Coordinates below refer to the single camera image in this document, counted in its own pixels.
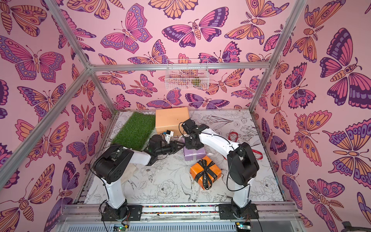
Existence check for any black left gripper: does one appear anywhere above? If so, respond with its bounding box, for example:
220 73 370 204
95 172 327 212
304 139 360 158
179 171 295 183
155 142 185 157

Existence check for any lilac gift box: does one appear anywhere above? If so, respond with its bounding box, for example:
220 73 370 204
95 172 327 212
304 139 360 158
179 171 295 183
183 148 206 161

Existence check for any orange gift box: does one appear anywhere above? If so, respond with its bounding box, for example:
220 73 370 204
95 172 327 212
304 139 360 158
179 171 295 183
189 156 223 190

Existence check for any red satin ribbon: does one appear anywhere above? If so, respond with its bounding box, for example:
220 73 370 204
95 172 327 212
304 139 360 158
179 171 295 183
223 131 264 160

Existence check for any black printed ribbon bow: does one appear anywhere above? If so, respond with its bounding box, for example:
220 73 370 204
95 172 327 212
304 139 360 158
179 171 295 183
193 158 218 190

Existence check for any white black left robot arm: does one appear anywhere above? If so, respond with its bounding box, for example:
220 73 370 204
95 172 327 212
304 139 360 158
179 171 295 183
93 134 185 221

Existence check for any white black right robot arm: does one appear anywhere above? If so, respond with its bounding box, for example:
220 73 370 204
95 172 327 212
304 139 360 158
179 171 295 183
178 119 260 218

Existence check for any green artificial grass mat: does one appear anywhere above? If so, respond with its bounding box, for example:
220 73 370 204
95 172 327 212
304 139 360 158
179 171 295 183
111 112 156 151

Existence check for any green plant in basket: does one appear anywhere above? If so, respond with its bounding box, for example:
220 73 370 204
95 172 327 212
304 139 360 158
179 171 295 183
191 77 203 89

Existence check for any white wire basket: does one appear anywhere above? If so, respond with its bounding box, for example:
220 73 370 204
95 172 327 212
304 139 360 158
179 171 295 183
164 58 210 91

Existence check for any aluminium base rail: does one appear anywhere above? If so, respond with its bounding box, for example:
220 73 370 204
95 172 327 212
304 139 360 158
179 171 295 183
55 202 305 232

